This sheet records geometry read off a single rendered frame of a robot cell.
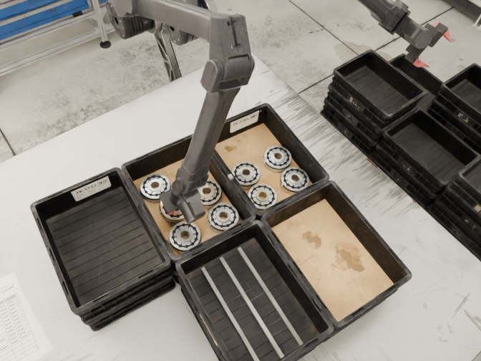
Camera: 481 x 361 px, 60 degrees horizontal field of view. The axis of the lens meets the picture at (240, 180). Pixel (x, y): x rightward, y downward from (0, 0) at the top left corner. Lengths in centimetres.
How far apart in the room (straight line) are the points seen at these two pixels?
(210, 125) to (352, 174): 92
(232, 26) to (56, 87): 234
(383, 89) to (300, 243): 128
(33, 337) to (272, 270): 78
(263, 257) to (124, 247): 45
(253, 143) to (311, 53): 180
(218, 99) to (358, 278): 77
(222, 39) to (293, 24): 269
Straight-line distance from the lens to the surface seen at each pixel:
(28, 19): 307
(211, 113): 97
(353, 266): 144
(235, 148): 160
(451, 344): 163
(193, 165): 109
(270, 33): 345
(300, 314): 135
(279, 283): 137
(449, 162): 244
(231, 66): 89
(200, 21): 95
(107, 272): 141
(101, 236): 146
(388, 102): 241
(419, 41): 140
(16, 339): 157
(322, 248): 144
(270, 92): 199
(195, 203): 119
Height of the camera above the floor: 211
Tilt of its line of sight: 57 degrees down
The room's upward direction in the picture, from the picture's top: 6 degrees clockwise
